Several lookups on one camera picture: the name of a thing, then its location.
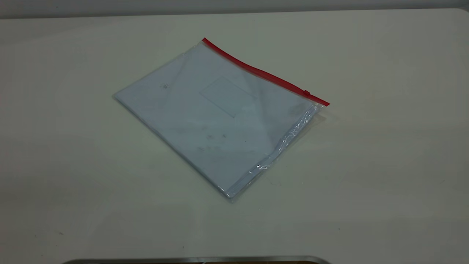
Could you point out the clear plastic zipper bag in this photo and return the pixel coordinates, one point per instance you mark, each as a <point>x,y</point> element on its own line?
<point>220,121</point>

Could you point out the white paper stack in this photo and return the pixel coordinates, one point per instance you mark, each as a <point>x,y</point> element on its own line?
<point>205,128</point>

